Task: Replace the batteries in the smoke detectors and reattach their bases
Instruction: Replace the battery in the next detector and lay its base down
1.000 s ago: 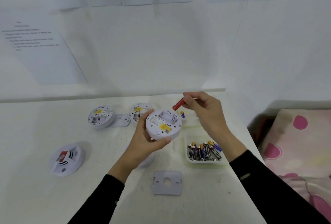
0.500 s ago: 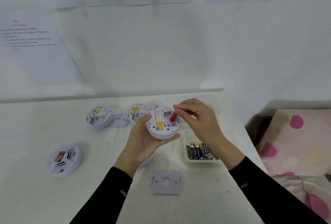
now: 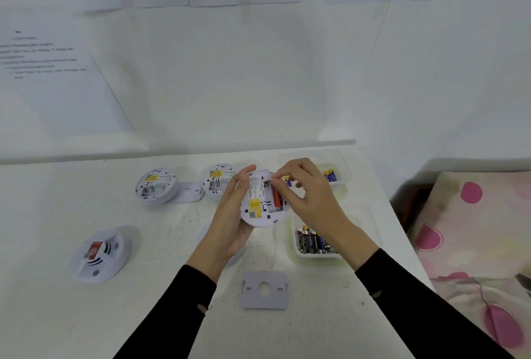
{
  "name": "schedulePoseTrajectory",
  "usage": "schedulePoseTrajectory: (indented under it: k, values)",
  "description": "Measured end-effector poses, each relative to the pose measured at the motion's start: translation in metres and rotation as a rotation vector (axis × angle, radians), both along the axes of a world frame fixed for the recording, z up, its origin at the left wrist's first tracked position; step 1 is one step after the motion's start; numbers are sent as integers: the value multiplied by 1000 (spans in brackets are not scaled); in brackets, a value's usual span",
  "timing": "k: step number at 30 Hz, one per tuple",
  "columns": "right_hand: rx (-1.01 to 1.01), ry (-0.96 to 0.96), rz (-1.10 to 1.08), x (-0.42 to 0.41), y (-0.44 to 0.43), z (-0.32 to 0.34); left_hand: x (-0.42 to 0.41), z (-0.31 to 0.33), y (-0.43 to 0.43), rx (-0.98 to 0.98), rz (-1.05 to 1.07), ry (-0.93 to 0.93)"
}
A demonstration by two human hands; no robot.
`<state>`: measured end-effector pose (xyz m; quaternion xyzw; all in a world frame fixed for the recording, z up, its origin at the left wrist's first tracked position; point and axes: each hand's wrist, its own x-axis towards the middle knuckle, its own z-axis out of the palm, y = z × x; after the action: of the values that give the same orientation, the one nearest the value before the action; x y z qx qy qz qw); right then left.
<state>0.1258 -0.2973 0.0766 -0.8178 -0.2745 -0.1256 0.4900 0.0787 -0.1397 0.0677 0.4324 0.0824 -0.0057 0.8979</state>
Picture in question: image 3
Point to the person's right hand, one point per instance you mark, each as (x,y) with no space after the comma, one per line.
(321,205)

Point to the person's left hand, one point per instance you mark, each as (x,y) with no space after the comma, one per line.
(226,234)

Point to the white round smoke detector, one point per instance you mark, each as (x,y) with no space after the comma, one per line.
(164,200)
(202,233)
(211,193)
(265,220)
(113,268)

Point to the pile of colourful batteries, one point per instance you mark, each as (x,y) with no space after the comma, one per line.
(330,175)

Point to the heap of dark batteries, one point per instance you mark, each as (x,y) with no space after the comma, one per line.
(311,243)

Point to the red battery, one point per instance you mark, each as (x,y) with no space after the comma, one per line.
(277,199)

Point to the mounting plate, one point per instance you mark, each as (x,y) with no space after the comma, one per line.
(253,301)
(195,195)

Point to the person's right forearm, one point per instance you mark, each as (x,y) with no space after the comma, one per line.
(423,313)

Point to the person's left forearm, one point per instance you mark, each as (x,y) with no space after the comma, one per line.
(166,321)

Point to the clear plastic container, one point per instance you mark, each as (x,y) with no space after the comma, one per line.
(367,217)
(341,163)

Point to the pink dotted pillow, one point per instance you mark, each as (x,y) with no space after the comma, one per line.
(481,226)

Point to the pink dotted bedsheet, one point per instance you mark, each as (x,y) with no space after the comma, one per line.
(477,313)

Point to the white paper with text lines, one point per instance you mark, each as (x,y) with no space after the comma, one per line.
(62,110)

